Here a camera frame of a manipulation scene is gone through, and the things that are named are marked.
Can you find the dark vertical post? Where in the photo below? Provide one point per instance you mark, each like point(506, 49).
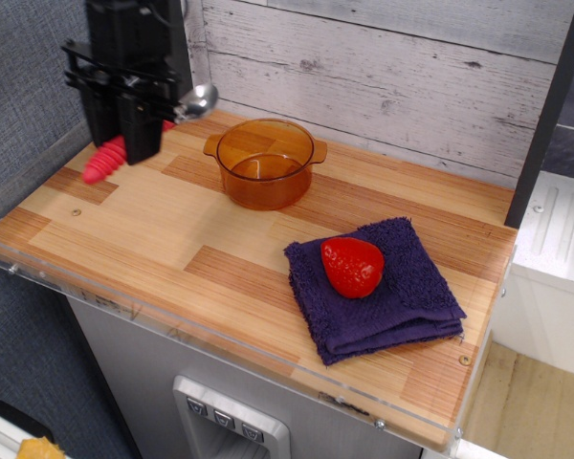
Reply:
point(548, 120)
point(179, 59)

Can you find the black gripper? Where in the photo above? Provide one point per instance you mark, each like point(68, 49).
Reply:
point(122, 74)

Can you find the purple folded towel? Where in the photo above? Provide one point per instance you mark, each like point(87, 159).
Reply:
point(412, 303)

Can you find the silver toy dishwasher panel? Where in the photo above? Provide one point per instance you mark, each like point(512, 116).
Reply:
point(218, 426)

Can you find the amber glass bowl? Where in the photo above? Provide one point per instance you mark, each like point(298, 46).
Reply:
point(266, 164)

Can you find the white toy sink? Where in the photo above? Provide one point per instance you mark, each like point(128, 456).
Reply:
point(534, 315)

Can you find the dark vertical post left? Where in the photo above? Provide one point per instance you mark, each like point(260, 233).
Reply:
point(179, 59)

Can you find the clear acrylic edge guard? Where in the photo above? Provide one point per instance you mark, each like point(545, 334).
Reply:
point(140, 351)

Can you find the yellow and black object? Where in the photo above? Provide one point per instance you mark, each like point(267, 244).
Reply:
point(39, 448)

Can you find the red toy strawberry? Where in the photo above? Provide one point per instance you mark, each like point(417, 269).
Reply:
point(353, 266)

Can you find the red handled metal spoon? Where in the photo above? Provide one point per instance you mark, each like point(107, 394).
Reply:
point(113, 153)

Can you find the dark vertical post right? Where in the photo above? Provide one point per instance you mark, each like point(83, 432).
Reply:
point(548, 120)

